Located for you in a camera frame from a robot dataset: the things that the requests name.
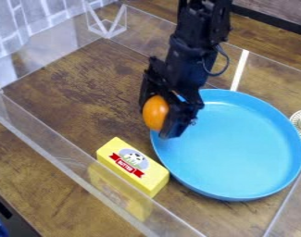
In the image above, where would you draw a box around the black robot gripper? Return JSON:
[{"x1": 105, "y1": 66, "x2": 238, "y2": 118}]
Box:
[{"x1": 139, "y1": 35, "x2": 217, "y2": 139}]

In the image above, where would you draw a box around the orange ball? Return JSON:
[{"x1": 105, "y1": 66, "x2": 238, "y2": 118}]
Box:
[{"x1": 142, "y1": 95, "x2": 169, "y2": 131}]

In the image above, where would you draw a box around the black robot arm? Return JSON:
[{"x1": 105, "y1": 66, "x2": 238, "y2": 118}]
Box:
[{"x1": 139, "y1": 0, "x2": 233, "y2": 139}]

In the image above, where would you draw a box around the blue round tray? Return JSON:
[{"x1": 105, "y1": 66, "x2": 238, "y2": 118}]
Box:
[{"x1": 150, "y1": 89, "x2": 301, "y2": 201}]

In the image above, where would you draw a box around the yellow toy butter block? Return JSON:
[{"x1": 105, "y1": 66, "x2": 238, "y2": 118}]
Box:
[{"x1": 95, "y1": 137, "x2": 170, "y2": 197}]

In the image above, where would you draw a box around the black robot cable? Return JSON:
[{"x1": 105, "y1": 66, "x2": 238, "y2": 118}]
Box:
[{"x1": 201, "y1": 44, "x2": 232, "y2": 77}]

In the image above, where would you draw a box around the clear acrylic triangular bracket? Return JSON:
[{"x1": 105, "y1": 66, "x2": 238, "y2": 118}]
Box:
[{"x1": 85, "y1": 3, "x2": 126, "y2": 39}]

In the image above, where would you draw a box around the clear acrylic enclosure wall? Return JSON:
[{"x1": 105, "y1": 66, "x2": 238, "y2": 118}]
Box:
[{"x1": 0, "y1": 0, "x2": 301, "y2": 237}]

